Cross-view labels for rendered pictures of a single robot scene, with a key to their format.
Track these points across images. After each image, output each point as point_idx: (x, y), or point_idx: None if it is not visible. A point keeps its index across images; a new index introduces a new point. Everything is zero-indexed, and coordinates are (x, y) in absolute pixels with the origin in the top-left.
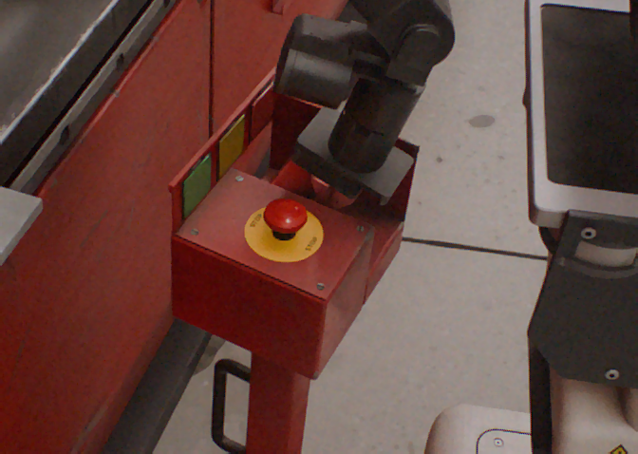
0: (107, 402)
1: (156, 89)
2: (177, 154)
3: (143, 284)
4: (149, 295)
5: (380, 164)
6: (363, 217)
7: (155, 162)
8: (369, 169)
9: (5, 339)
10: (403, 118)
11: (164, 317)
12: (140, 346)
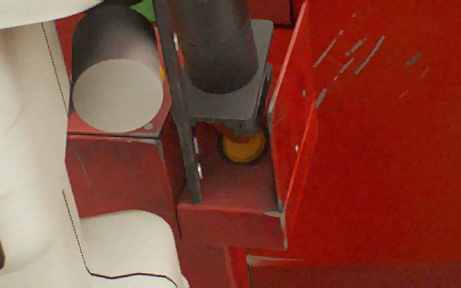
0: (261, 259)
1: (384, 1)
2: (436, 108)
3: (345, 198)
4: (359, 220)
5: (203, 85)
6: (271, 180)
7: (378, 82)
8: (193, 81)
9: (71, 53)
10: (183, 26)
11: (418, 284)
12: (337, 259)
